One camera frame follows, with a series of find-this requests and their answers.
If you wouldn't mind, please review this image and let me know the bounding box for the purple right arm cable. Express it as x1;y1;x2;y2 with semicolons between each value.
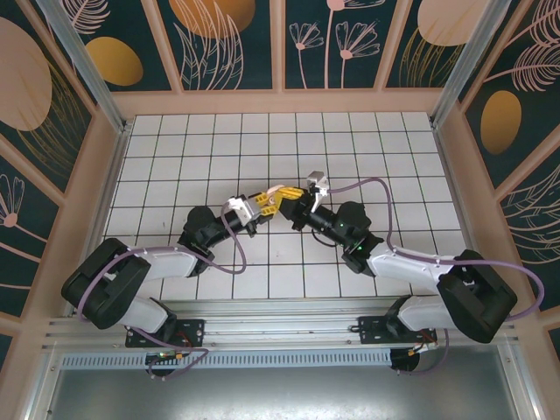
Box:
326;177;547;377

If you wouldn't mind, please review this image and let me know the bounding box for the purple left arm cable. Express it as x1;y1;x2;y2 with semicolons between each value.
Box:
78;212;249;382

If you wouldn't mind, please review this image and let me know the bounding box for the grey metal base sheet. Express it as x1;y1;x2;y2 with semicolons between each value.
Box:
25;349;542;420

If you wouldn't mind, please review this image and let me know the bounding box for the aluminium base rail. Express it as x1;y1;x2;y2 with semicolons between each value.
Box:
43;299;522;351

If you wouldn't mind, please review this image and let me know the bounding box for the grey slotted cable duct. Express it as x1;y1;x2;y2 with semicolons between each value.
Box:
59;349;393;372

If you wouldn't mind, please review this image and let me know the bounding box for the red and orange wire bundle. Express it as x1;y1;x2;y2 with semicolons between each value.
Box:
146;332;198;364
409;334;438;356

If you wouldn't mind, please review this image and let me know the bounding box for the aluminium side rail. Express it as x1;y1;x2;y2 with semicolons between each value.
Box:
430;122;491;307
69;124;132;319

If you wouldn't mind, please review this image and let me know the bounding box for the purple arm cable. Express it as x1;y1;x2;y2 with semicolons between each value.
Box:
326;177;547;377
78;212;249;382

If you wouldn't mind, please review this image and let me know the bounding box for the aluminium corner post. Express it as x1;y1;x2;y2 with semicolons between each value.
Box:
430;0;502;128
37;0;132;135

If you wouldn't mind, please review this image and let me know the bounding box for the thin black right gripper cable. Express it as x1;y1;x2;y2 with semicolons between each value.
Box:
311;229;340;247

